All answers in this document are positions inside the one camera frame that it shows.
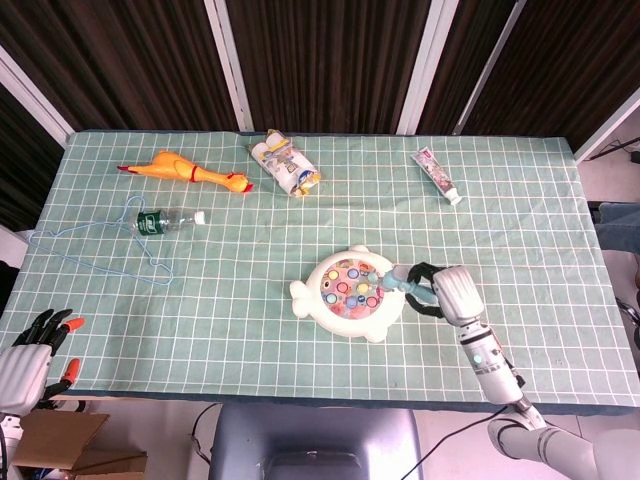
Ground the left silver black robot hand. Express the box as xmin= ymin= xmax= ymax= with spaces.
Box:
xmin=0 ymin=308 xmax=86 ymax=416

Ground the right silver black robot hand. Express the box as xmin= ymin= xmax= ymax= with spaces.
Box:
xmin=403 ymin=261 xmax=485 ymax=329

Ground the light blue toy hammer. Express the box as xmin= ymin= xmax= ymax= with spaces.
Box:
xmin=381 ymin=266 xmax=437 ymax=304

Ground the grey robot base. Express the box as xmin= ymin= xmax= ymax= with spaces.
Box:
xmin=208 ymin=402 xmax=424 ymax=480

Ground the white fishing game toy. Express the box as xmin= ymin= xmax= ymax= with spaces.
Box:
xmin=288 ymin=244 xmax=406 ymax=344

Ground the brown cardboard box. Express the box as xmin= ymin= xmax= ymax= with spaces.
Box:
xmin=9 ymin=409 xmax=149 ymax=480

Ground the toothpaste tube white cap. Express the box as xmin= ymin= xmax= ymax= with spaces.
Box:
xmin=410 ymin=146 xmax=464 ymax=206

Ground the person leg in jeans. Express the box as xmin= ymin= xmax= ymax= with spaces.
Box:
xmin=593 ymin=201 xmax=640 ymax=254

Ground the green checked tablecloth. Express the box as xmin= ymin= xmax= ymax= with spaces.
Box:
xmin=0 ymin=129 xmax=640 ymax=416

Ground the clear bottle green label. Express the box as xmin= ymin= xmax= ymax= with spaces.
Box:
xmin=130 ymin=209 xmax=207 ymax=237

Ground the white yellow snack bag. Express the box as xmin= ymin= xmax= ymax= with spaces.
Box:
xmin=248 ymin=128 xmax=322 ymax=200

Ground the yellow rubber chicken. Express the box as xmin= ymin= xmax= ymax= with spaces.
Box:
xmin=117 ymin=151 xmax=255 ymax=195

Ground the blue wire clothes hanger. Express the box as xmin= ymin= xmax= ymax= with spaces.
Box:
xmin=27 ymin=194 xmax=175 ymax=287

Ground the black cable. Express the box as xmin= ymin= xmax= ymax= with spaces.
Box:
xmin=188 ymin=402 xmax=222 ymax=469
xmin=399 ymin=404 xmax=509 ymax=480

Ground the white partition frame post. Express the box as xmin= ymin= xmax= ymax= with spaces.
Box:
xmin=396 ymin=0 xmax=460 ymax=135
xmin=203 ymin=0 xmax=255 ymax=133
xmin=573 ymin=87 xmax=640 ymax=162
xmin=0 ymin=44 xmax=76 ymax=147
xmin=452 ymin=0 xmax=532 ymax=135

